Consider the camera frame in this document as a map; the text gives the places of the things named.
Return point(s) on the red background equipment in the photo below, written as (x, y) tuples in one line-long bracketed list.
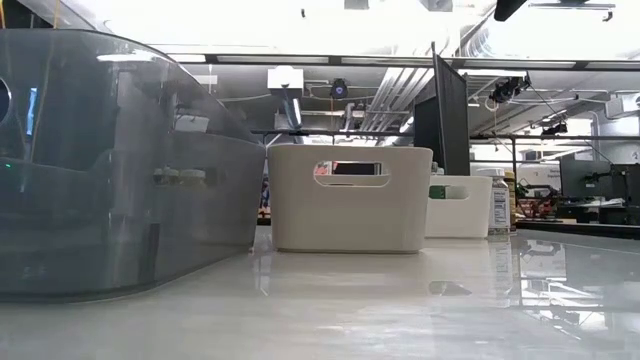
[(537, 207)]

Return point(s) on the black background rack rail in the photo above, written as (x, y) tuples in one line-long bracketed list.
[(300, 133)]

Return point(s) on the green-lid spice jar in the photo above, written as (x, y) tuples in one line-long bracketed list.
[(436, 192)]

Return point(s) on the black aluminium table frame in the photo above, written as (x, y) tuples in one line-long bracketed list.
[(575, 229)]

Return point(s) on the black camera on background rig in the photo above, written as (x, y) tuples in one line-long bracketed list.
[(507, 90)]

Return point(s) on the black desktop monitor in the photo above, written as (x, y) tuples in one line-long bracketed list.
[(582, 177), (627, 182)]

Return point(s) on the white plastic bin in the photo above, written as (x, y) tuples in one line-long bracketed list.
[(465, 220)]

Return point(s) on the white box on rig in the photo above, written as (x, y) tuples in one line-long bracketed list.
[(285, 77)]

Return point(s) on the beige plastic bin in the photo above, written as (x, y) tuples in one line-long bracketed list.
[(300, 210)]

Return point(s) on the grey transparent plastic bin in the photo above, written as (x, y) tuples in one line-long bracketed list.
[(100, 225)]

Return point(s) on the black horizontal rig beam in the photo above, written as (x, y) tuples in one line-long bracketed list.
[(335, 60)]

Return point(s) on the small black round camera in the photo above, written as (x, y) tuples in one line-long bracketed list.
[(339, 90)]

